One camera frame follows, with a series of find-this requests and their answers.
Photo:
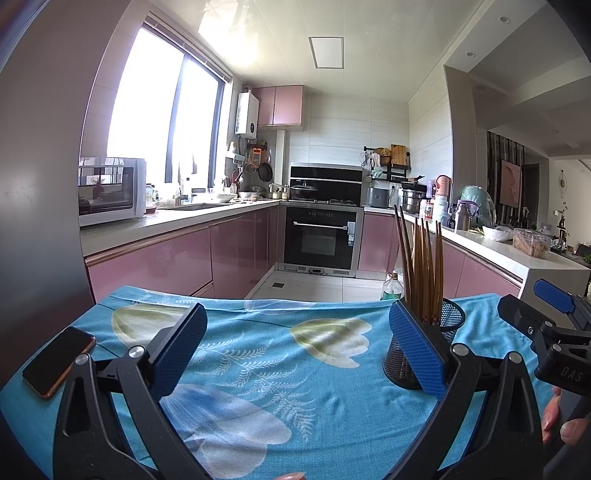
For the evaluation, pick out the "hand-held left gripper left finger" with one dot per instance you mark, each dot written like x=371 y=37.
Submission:
x=182 y=350

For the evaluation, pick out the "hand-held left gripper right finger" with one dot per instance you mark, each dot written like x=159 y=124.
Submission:
x=415 y=350

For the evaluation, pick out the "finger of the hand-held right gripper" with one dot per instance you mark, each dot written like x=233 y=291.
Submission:
x=519 y=318
x=554 y=295

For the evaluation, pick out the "black mesh utensil holder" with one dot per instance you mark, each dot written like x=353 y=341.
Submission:
x=455 y=323

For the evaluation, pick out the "dark brown chopstick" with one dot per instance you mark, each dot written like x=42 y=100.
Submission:
x=409 y=267
x=401 y=249

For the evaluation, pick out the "bundle of wooden chopsticks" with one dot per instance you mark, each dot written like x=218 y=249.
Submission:
x=425 y=267

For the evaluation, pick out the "person's right hand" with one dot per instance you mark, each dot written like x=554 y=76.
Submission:
x=550 y=415

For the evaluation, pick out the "person's left hand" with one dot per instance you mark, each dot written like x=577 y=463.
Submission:
x=291 y=477

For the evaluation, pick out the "clear plastic food container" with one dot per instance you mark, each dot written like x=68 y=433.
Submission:
x=532 y=244

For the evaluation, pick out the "pink peninsula base cabinet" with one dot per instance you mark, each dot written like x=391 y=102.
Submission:
x=480 y=277

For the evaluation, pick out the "plastic oil bottle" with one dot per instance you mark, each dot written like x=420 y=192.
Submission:
x=391 y=288

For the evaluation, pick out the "white kitchen countertop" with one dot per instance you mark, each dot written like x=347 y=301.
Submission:
x=498 y=251

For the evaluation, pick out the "white bowl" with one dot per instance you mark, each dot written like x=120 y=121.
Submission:
x=497 y=234

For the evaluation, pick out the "long pink base cabinet run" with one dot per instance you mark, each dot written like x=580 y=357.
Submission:
x=161 y=263

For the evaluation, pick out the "blue floral tablecloth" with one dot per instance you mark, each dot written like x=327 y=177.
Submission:
x=277 y=369

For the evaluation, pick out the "steel thermos flask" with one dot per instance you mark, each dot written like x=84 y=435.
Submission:
x=462 y=219

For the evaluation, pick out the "narrow pink base cabinet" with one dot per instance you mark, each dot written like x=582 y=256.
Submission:
x=376 y=242

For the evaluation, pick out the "black smartphone orange case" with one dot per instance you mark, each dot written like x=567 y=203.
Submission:
x=55 y=360

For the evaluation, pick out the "white plastic bottle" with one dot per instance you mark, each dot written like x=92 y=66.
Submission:
x=443 y=212

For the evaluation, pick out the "black built-in oven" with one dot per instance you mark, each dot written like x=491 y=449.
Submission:
x=318 y=244

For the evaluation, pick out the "steel kitchen sink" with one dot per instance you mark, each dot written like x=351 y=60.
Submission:
x=191 y=206

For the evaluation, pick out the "steel steamer pot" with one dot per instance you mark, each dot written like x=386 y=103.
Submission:
x=413 y=201

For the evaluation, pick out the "pink thermos jug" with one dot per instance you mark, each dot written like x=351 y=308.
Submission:
x=443 y=187

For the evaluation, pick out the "steel mixing bowl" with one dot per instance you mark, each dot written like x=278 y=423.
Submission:
x=249 y=194

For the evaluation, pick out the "white microwave oven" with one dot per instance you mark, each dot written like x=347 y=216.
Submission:
x=111 y=194

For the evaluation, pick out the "black range hood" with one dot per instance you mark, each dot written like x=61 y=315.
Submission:
x=337 y=184

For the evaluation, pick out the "black wok with glass lid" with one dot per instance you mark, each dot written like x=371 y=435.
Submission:
x=304 y=191

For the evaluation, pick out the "wooden cutting board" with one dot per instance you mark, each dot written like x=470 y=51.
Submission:
x=399 y=154

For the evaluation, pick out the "hanging black frying pan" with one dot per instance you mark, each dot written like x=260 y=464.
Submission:
x=265 y=171

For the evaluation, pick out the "grey refrigerator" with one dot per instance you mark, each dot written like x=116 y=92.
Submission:
x=37 y=184

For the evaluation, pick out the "large kitchen window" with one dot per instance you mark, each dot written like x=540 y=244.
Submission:
x=138 y=115

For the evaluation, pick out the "white gas water heater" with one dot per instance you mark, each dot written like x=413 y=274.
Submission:
x=247 y=113

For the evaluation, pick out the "square ceiling light panel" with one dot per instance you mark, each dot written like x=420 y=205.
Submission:
x=327 y=53

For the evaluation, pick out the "gold wall clock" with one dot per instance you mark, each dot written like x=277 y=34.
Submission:
x=562 y=181

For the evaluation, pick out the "framed wall picture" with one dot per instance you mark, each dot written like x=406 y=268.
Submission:
x=511 y=182

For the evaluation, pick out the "black wall storage rack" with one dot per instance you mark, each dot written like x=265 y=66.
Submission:
x=399 y=171

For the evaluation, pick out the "pink wall cabinet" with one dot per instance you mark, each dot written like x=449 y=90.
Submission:
x=279 y=106

